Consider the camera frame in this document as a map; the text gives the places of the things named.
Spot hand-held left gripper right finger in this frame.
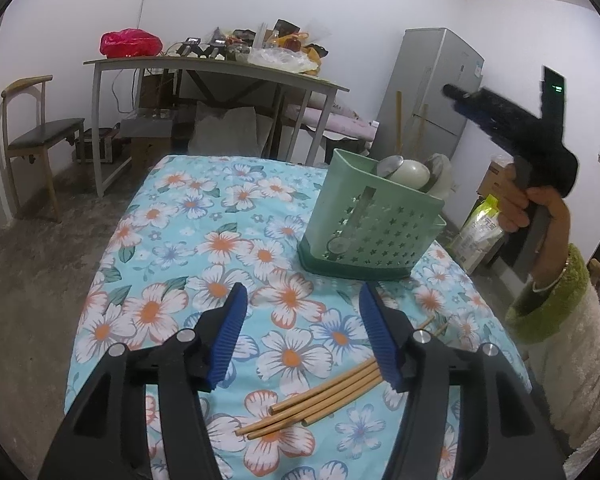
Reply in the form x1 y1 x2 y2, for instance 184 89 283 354
358 284 567 480

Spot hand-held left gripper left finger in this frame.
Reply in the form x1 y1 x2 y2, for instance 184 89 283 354
39 281 249 480

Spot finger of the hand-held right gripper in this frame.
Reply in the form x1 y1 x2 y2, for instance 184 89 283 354
442 83 493 128

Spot pile of wooden chopsticks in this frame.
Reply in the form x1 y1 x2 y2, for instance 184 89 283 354
235 91 451 442

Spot large white spoon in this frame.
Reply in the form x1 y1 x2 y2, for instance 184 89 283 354
420 153 454 200

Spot cream plastic spoon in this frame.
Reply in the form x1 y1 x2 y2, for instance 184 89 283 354
387 158 431 192

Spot silver metal spoon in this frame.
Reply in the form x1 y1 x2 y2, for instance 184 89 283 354
377 154 406 179

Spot green plastic utensil basket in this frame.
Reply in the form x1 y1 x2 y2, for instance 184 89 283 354
298 148 447 282

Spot person's right forearm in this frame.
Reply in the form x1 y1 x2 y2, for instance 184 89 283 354
504 237 600 480

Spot person's right hand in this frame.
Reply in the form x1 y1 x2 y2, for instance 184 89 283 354
498 165 570 249

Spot silver refrigerator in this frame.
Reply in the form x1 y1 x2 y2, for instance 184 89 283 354
369 27 485 167

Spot cardboard box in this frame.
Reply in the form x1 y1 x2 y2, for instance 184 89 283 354
477 157 517 199

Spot floral light blue blanket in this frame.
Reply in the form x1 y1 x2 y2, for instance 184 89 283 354
63 153 534 480

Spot white and yellow rice bag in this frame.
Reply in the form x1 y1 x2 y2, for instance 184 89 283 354
447 193 506 274

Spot pink rolled bedding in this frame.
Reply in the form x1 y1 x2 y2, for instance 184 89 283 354
284 102 379 142

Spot clear plastic bag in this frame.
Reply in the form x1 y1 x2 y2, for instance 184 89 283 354
247 47 314 74

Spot white sack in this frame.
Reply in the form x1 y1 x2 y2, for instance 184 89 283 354
187 102 259 157

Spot grey box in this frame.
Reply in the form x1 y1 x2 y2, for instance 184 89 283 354
119 108 177 139

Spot dark wooden case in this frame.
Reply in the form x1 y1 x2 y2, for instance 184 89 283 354
74 127 132 164

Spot grey metal table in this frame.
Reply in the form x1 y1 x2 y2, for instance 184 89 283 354
83 54 350 199

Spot black devices on table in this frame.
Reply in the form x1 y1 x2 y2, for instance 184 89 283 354
176 36 227 59

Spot red plastic bag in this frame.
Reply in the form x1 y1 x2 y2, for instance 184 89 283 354
99 28 162 60

